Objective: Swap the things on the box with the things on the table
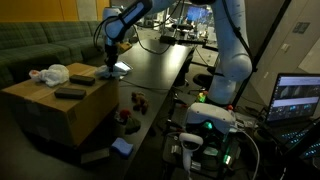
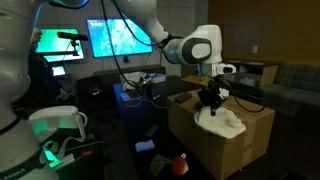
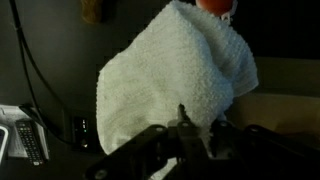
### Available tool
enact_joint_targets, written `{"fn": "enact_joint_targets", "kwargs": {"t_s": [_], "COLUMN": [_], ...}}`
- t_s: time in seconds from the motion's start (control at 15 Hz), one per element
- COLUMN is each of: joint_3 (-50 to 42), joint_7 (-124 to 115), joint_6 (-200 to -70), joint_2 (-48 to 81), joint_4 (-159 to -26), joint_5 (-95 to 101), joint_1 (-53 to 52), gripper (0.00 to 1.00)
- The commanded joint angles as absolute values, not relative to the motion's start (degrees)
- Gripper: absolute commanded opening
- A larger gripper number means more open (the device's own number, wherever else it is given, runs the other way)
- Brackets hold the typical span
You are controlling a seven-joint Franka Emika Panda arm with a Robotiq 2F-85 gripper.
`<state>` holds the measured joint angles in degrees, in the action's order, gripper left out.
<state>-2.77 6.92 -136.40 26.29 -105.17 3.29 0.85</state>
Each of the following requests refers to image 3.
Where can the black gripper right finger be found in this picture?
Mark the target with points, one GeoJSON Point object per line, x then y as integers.
{"type": "Point", "coordinates": [266, 153]}

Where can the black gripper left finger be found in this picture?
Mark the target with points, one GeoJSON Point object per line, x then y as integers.
{"type": "Point", "coordinates": [156, 150]}

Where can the white terry towel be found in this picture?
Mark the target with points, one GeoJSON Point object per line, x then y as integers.
{"type": "Point", "coordinates": [173, 73]}

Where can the red and black toy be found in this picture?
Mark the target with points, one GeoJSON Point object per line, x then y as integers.
{"type": "Point", "coordinates": [91, 10]}

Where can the red round toy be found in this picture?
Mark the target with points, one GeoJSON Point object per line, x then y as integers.
{"type": "Point", "coordinates": [216, 6]}

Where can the large cardboard box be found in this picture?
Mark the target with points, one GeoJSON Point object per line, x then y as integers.
{"type": "Point", "coordinates": [276, 110]}

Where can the black device with green LED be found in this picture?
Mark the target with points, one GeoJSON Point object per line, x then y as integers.
{"type": "Point", "coordinates": [81, 131]}

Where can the black remote control with buttons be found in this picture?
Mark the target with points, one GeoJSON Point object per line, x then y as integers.
{"type": "Point", "coordinates": [29, 141]}

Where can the white paper sheet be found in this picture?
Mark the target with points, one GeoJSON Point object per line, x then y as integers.
{"type": "Point", "coordinates": [10, 115]}

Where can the white-framed tablet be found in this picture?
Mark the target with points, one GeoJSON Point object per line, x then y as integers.
{"type": "Point", "coordinates": [2, 143]}

